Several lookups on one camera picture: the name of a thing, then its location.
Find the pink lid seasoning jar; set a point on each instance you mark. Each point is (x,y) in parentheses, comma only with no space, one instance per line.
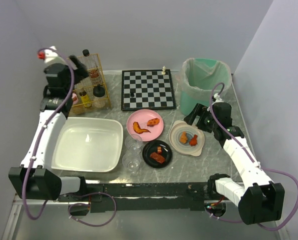
(75,99)

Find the white chess piece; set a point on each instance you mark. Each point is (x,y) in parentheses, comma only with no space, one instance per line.
(163,72)

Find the green trash bin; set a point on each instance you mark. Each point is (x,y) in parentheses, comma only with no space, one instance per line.
(191,100)

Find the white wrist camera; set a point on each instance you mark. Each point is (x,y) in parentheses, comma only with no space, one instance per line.
(216,98)
(50,57)

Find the orange nugget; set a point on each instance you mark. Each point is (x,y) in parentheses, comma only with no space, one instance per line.
(183,138)

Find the white plastic tub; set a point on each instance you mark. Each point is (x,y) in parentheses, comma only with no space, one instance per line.
(87,144)

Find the chicken wing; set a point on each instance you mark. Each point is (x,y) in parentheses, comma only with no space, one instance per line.
(137,128)

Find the clear bin liner bag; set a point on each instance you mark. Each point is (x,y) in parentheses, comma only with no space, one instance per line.
(204,75)

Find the orange fried food piece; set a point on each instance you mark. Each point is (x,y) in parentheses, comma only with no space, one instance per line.
(153,122)

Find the beige blue ceramic plate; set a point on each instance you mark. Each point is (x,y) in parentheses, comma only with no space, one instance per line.
(180,126)

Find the black white chessboard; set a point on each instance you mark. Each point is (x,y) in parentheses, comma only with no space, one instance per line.
(151,89)

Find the red meat slab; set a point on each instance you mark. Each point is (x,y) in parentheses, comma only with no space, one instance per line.
(157,157)

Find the black round plate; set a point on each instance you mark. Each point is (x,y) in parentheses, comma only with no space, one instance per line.
(152,147)

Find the pink plate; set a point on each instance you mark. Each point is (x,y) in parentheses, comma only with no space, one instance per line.
(142,117)

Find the aluminium rail frame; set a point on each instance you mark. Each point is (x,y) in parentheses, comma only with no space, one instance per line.
(129,218)

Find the yellow wire rack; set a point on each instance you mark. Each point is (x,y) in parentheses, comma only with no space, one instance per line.
(91,93)

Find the black lid spice jar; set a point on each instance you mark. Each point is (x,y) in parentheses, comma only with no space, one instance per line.
(99,95)

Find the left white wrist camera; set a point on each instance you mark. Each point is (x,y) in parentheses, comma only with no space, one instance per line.
(50,57)

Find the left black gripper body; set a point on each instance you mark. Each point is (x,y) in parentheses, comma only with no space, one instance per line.
(70,69)

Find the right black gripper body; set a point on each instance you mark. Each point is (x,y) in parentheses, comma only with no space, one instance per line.
(201,117)

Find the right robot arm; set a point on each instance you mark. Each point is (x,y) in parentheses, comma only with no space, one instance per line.
(259,200)

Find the clear plastic cup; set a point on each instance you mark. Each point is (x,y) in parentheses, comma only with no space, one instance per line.
(131,161)
(134,143)

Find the red chicken piece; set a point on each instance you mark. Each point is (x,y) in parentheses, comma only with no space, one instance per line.
(194,140)

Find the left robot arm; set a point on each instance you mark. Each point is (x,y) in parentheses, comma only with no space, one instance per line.
(33,179)

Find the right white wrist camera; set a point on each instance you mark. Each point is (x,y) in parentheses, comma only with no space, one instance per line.
(216,98)

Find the clear bottle red label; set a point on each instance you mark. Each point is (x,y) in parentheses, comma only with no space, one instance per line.
(91,63)

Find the brown sauce bottle yellow label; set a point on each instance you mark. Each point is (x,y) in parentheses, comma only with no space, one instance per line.
(84,97)

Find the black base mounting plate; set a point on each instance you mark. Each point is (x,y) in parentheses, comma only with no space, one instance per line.
(145,196)

